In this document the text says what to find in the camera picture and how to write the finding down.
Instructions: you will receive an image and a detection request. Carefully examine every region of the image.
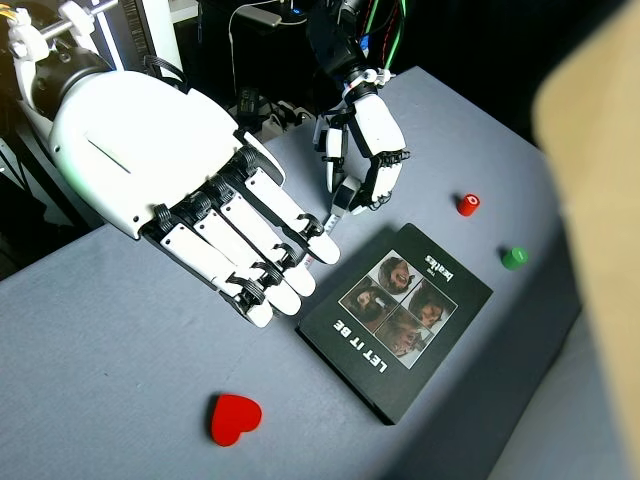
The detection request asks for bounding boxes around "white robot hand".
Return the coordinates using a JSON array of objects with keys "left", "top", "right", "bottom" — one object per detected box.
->
[
  {"left": 48, "top": 69, "right": 342, "bottom": 330},
  {"left": 313, "top": 91, "right": 412, "bottom": 217}
]

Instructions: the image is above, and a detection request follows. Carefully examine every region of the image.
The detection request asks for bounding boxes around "grey tape measure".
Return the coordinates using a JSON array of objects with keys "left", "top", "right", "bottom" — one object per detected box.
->
[{"left": 303, "top": 175, "right": 362, "bottom": 269}]

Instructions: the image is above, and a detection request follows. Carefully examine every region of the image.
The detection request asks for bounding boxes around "black Let It Be album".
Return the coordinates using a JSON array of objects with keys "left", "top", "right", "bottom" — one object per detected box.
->
[{"left": 294, "top": 222, "right": 495, "bottom": 427}]

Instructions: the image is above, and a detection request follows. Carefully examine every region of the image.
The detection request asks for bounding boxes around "white power strip with plugs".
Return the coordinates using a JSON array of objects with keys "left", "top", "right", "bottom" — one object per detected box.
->
[{"left": 224, "top": 99, "right": 321, "bottom": 146}]

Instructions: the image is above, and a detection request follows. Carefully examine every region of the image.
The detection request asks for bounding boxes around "black power adapter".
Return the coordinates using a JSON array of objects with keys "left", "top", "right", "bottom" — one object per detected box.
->
[{"left": 238, "top": 87, "right": 261, "bottom": 119}]

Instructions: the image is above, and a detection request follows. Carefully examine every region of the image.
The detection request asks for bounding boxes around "white computer tower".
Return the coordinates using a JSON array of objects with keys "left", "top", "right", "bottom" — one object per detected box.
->
[{"left": 94, "top": 0, "right": 184, "bottom": 89}]

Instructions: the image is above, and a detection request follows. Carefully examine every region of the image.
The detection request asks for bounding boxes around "red cylinder block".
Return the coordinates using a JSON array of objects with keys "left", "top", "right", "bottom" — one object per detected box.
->
[{"left": 455, "top": 192, "right": 482, "bottom": 218}]

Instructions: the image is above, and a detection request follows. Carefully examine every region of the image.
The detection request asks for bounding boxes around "flat grey device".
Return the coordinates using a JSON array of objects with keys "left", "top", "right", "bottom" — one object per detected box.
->
[{"left": 234, "top": 7, "right": 284, "bottom": 29}]

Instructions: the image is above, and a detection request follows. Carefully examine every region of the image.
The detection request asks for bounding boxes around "green cylinder block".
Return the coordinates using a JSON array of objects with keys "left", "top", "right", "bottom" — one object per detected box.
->
[{"left": 501, "top": 245, "right": 530, "bottom": 272}]

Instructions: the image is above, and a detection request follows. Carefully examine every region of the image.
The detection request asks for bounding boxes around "grey table cloth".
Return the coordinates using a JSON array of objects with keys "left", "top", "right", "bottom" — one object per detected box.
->
[{"left": 0, "top": 67, "right": 626, "bottom": 480}]

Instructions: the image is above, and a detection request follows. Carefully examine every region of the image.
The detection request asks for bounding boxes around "tan blurred board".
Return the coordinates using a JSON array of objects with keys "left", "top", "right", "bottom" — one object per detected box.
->
[{"left": 532, "top": 0, "right": 640, "bottom": 480}]

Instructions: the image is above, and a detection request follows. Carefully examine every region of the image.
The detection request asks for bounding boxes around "red heart block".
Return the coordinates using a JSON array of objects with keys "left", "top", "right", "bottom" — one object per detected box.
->
[{"left": 209, "top": 393, "right": 264, "bottom": 448}]

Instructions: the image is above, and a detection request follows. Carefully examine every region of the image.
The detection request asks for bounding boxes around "thin white cable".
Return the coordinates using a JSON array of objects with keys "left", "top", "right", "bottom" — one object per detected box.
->
[{"left": 227, "top": 0, "right": 301, "bottom": 109}]

